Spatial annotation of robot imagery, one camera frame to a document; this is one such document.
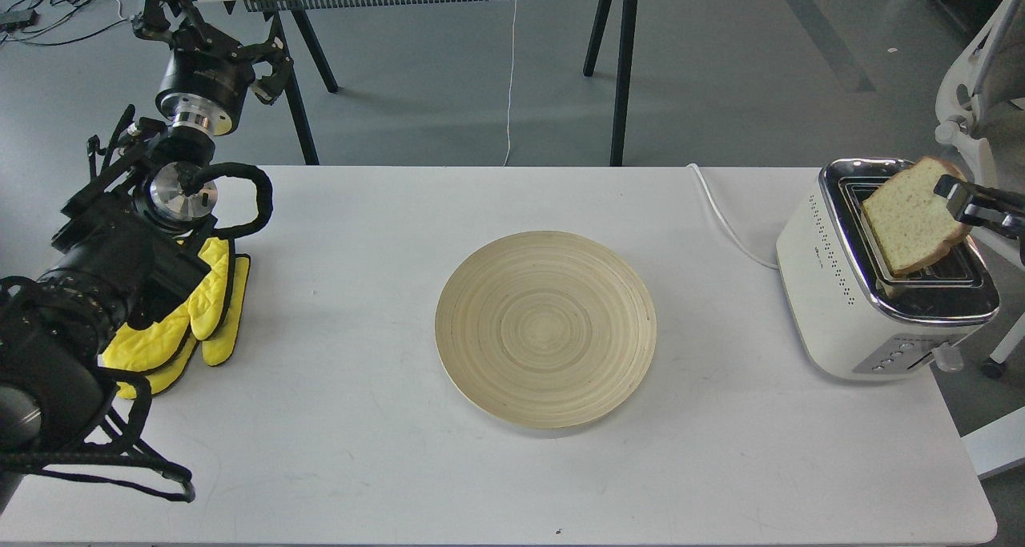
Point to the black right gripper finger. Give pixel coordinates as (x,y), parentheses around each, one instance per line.
(960,195)
(992,214)

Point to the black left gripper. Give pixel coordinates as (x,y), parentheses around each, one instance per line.
(196,78)

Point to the slice of bread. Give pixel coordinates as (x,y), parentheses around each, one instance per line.
(910,222)

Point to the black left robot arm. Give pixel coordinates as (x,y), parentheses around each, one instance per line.
(131,255)

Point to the cream white toaster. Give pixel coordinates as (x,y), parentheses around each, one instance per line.
(856,319)

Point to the yellow oven mitt bottom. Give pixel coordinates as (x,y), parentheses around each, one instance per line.
(219,347)

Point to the yellow oven mitt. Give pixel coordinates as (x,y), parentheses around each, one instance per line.
(219,347)
(153,348)

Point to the yellow oven mitt top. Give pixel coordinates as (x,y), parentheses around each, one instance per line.
(153,348)

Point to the round wooden plate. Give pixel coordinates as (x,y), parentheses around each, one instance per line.
(546,329)

